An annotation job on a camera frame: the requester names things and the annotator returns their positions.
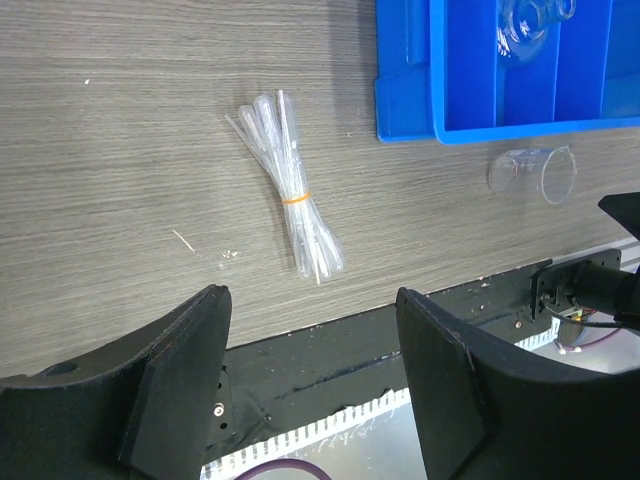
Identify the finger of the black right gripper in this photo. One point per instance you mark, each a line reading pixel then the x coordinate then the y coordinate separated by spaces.
pixel 624 209

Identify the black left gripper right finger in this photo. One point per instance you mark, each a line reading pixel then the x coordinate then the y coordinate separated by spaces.
pixel 487 409

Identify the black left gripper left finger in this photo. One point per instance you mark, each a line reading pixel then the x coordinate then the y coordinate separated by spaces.
pixel 139 407

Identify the tall clear glass beaker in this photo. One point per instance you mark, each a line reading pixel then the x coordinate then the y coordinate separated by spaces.
pixel 534 174

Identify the wide clear glass beaker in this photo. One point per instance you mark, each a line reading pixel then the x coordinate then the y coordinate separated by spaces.
pixel 523 26

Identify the blue divided plastic bin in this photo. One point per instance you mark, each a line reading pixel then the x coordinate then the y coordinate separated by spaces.
pixel 447 71

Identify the bundle of plastic pipettes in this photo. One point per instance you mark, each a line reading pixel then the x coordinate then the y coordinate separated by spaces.
pixel 268 128

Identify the white slotted cable duct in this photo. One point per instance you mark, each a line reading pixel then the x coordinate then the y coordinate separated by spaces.
pixel 381 446

